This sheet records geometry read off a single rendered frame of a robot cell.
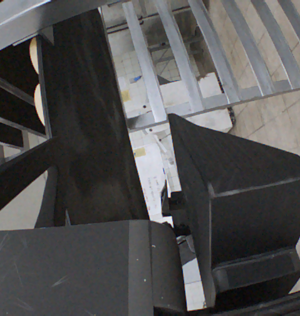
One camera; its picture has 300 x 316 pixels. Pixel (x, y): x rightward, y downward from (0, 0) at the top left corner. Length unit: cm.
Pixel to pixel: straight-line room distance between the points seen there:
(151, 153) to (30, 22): 409
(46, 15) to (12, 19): 3
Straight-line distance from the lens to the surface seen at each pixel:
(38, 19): 22
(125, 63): 481
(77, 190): 21
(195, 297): 469
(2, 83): 35
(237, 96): 63
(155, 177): 423
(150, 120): 61
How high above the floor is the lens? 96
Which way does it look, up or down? 4 degrees up
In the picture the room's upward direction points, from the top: 105 degrees counter-clockwise
